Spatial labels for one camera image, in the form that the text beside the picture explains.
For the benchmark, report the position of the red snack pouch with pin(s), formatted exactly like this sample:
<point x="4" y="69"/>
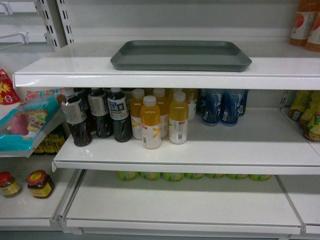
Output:
<point x="8" y="95"/>

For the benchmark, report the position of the yellow lemon tea bottles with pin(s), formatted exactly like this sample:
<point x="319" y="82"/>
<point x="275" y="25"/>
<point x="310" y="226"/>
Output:
<point x="306" y="111"/>

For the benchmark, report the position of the blue drink bottle left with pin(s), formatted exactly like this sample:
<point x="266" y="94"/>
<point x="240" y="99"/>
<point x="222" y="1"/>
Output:
<point x="213" y="106"/>

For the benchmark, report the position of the grey silver serving tray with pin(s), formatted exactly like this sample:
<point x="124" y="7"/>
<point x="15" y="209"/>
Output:
<point x="180" y="55"/>

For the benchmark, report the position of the dark tea bottle labelled right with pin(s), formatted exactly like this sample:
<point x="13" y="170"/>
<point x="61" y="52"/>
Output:
<point x="119" y="112"/>

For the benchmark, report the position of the red lid sauce jar left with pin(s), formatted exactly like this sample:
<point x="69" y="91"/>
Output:
<point x="9" y="187"/>

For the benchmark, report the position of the white slotted shelf upright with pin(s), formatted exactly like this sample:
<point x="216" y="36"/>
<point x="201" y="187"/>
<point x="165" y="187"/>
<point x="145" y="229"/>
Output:
<point x="56" y="21"/>

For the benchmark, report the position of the white middle shelf board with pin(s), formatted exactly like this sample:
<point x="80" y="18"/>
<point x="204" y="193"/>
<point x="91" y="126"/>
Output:
<point x="264" y="141"/>

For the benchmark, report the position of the orange juice bottle right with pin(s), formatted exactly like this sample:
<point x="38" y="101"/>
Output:
<point x="178" y="118"/>

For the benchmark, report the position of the orange juice bottle back middle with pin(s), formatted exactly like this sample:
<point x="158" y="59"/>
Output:
<point x="163" y="105"/>

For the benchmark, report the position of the blue drink bottle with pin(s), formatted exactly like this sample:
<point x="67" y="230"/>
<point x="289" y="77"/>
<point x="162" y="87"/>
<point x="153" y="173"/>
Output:
<point x="213" y="106"/>
<point x="231" y="108"/>

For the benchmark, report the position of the white bottom shelf board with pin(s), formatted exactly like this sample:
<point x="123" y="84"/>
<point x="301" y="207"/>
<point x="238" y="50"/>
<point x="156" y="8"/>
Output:
<point x="197" y="206"/>

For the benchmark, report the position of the orange juice bottle left back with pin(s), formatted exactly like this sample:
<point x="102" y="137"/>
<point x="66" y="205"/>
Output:
<point x="136" y="104"/>

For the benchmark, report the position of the blue drink bottle right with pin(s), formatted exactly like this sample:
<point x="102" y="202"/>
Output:
<point x="231" y="108"/>

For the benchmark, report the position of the orange juice bottle front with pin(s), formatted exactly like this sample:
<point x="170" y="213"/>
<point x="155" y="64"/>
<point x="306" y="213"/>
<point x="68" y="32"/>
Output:
<point x="151" y="123"/>

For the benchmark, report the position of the white top shelf board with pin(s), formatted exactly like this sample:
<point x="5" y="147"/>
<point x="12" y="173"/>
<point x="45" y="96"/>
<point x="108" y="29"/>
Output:
<point x="276" y="65"/>

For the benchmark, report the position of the orange juice bottle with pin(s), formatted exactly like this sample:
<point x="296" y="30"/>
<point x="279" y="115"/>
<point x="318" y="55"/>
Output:
<point x="151" y="123"/>
<point x="163" y="105"/>
<point x="178" y="118"/>
<point x="136" y="104"/>

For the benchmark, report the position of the dark tea bottle middle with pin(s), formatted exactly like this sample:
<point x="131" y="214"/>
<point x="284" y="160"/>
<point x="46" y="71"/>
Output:
<point x="98" y="102"/>

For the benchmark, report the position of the white shelf board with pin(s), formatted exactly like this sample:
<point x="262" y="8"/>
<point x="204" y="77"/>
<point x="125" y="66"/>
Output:
<point x="276" y="65"/>
<point x="197" y="206"/>
<point x="264" y="141"/>

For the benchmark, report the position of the teal snack package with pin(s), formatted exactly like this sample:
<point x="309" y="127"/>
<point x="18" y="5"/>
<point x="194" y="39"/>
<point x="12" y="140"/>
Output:
<point x="24" y="127"/>

